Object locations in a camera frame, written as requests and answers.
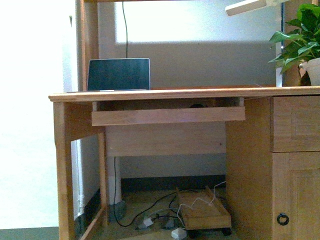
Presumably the dark grey Logitech mouse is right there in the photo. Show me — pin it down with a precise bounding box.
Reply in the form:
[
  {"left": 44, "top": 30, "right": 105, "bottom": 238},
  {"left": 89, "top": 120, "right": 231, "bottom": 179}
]
[{"left": 190, "top": 103, "right": 206, "bottom": 108}]

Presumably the pull-out keyboard tray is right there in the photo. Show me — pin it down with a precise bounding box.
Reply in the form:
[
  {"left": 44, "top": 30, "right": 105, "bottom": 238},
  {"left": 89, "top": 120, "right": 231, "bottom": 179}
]
[{"left": 91, "top": 97, "right": 246, "bottom": 126}]

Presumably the silver laptop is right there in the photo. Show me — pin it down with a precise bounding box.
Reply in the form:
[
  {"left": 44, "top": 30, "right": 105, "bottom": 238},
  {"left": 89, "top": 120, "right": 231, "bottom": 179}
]
[{"left": 87, "top": 58, "right": 151, "bottom": 91}]

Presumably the white pipe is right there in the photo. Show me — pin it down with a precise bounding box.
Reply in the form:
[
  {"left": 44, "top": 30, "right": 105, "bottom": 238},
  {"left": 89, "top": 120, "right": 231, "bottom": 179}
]
[{"left": 106, "top": 156, "right": 122, "bottom": 205}]

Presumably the white power strip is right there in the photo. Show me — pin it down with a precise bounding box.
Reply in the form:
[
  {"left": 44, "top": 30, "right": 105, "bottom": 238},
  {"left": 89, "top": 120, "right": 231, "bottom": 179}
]
[{"left": 135, "top": 217, "right": 154, "bottom": 231}]

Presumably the wooden rolling computer stand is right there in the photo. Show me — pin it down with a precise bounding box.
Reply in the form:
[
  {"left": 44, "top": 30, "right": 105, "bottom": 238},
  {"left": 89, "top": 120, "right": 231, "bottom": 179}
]
[{"left": 176, "top": 186, "right": 232, "bottom": 236}]

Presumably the wooden desk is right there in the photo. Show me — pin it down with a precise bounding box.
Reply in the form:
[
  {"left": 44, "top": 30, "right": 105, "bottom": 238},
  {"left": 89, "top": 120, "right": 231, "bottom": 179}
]
[{"left": 48, "top": 0, "right": 320, "bottom": 240}]

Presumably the white power adapter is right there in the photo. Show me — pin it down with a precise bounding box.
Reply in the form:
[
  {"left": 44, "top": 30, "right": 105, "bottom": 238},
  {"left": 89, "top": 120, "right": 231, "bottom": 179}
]
[{"left": 171, "top": 227, "right": 187, "bottom": 240}]

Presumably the wooden desk drawer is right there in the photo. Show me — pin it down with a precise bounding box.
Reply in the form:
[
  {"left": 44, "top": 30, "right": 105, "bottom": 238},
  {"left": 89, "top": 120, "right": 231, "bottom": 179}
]
[{"left": 271, "top": 95, "right": 320, "bottom": 153}]

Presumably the wooden cabinet door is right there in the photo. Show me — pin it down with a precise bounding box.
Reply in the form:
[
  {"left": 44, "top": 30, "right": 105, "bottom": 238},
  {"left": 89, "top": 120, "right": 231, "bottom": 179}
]
[{"left": 272, "top": 151, "right": 320, "bottom": 240}]

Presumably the white plant pot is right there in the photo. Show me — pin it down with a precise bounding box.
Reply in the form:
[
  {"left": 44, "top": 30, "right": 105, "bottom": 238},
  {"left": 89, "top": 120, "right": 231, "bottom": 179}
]
[{"left": 299, "top": 57, "right": 320, "bottom": 86}]

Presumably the green potted plant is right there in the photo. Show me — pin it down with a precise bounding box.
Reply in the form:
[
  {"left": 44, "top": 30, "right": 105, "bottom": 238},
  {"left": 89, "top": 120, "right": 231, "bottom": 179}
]
[{"left": 269, "top": 3, "right": 320, "bottom": 74}]

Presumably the black power cable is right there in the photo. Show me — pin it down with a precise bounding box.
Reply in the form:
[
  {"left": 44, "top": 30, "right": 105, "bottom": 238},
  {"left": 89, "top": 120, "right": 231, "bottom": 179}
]
[{"left": 113, "top": 156, "right": 185, "bottom": 228}]

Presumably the white charger cable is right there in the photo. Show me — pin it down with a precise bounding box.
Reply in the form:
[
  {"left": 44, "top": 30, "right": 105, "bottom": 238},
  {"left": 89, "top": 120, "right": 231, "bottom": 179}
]
[{"left": 176, "top": 180, "right": 227, "bottom": 230}]

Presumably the black ring cabinet handle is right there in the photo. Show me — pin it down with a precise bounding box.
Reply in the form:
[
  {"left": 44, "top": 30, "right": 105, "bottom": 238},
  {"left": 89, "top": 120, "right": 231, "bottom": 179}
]
[{"left": 276, "top": 212, "right": 290, "bottom": 226}]

